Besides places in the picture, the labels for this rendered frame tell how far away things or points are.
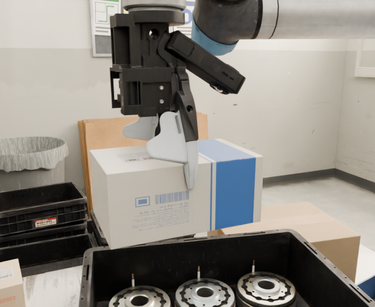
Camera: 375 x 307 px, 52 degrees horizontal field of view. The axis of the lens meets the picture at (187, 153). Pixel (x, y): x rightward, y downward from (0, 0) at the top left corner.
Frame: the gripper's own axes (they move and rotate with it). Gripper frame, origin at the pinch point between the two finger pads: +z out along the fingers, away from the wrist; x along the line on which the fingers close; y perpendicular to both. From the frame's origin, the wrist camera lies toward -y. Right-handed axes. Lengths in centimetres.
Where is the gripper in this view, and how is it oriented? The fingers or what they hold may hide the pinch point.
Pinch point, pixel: (174, 172)
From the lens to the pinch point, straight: 50.8
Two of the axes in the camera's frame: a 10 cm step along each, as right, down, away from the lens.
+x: 3.8, 2.3, -9.0
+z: 0.1, 9.7, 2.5
